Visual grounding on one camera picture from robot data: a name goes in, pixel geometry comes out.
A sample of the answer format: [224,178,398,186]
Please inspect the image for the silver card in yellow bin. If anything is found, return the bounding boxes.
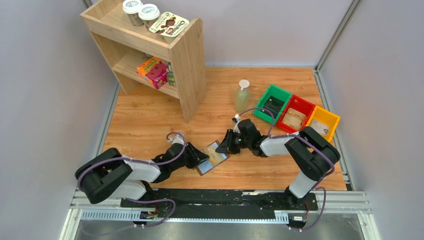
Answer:
[310,119,330,137]

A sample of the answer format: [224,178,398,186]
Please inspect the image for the wooden shelf unit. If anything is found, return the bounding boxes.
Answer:
[80,0,207,123]

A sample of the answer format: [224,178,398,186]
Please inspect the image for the red plastic bin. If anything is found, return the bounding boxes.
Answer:
[275,94,316,133]

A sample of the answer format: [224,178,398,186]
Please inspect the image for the purple cable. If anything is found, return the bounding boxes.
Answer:
[76,131,187,229]
[237,106,336,232]

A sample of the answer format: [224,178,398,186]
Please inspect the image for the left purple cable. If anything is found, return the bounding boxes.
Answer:
[76,131,187,229]

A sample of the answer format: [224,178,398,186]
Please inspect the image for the black card in green bin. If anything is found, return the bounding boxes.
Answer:
[261,96,285,120]

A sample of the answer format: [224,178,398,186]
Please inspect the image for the Chobani yogurt package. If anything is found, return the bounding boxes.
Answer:
[149,11,190,38]

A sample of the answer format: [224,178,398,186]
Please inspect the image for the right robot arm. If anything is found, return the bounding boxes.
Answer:
[215,119,341,200]

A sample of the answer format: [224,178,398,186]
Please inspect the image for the green plastic bin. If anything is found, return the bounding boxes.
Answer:
[253,84,292,124]

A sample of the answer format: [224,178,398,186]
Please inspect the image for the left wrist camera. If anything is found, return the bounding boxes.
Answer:
[166,133,185,146]

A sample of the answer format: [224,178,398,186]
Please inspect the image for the white lidded cup right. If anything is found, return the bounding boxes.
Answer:
[138,3,161,30]

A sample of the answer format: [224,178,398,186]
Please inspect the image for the gold card in red bin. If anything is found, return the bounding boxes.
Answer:
[287,108,306,121]

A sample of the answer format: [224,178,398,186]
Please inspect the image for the green soap bottle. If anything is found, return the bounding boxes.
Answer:
[234,79,250,112]

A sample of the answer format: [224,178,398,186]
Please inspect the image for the yellow plastic bin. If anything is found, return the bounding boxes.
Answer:
[306,106,341,142]

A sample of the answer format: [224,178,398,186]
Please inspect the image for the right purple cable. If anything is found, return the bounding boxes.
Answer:
[237,106,336,232]

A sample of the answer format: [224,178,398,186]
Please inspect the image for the orange snack box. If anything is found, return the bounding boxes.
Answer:
[136,56,163,80]

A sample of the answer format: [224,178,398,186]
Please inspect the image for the brown leather card holder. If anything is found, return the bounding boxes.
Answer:
[195,140,229,176]

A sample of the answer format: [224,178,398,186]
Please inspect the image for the white lidded cup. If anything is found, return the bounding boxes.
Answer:
[122,0,144,27]
[138,3,161,30]

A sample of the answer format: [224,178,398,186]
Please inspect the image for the white lidded cup left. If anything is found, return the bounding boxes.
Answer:
[122,0,144,27]

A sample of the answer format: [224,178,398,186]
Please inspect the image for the pink snack box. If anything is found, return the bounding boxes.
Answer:
[144,63,168,90]

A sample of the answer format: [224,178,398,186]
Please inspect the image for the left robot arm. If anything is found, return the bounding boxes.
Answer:
[74,142,209,204]

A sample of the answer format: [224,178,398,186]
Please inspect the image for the green box on shelf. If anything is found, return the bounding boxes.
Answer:
[166,62,177,88]

